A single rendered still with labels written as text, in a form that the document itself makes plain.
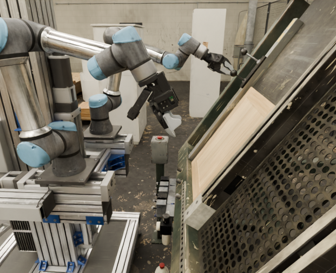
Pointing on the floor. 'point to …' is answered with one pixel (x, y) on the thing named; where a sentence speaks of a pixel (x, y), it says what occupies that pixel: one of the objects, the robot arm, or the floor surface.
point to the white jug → (162, 268)
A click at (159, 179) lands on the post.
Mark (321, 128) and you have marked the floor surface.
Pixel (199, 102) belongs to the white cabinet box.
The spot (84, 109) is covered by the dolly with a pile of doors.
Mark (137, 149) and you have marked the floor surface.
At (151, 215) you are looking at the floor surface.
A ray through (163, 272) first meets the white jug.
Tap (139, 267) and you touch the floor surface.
